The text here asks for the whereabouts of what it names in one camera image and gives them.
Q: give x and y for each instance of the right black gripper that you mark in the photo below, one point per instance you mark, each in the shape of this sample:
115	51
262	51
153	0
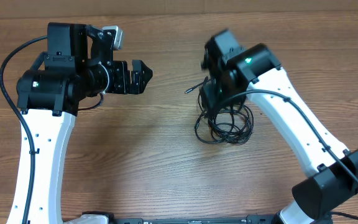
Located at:
214	102

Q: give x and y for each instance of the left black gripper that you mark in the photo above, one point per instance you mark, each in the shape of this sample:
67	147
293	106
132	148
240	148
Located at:
137	84

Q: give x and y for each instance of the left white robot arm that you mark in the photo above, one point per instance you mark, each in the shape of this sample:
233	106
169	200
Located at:
77	64

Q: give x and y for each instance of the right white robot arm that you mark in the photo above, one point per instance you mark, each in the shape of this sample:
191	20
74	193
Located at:
238	75

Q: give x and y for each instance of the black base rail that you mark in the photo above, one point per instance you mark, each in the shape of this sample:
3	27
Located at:
108	218

